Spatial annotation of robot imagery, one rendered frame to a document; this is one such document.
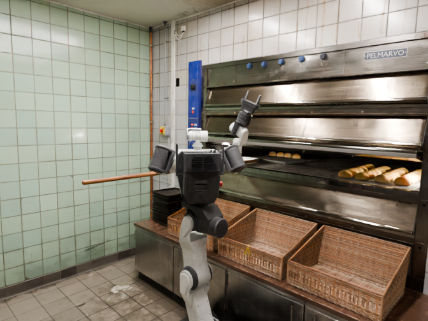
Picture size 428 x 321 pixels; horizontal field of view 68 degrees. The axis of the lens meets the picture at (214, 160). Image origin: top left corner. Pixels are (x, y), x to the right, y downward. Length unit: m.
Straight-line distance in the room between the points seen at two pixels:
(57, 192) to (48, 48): 1.31
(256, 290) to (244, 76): 1.70
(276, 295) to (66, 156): 2.26
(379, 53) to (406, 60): 0.16
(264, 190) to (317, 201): 0.47
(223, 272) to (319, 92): 1.46
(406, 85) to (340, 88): 0.39
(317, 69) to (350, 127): 0.48
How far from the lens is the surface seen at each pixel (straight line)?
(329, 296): 2.03
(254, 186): 2.73
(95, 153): 3.43
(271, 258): 2.15
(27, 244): 3.39
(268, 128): 2.60
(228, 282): 2.40
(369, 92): 2.27
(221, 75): 2.98
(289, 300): 2.12
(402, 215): 2.27
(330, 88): 2.39
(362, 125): 2.29
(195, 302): 2.09
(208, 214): 1.81
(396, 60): 2.28
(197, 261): 1.99
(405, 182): 2.40
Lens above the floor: 1.57
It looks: 7 degrees down
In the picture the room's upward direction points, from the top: 1 degrees clockwise
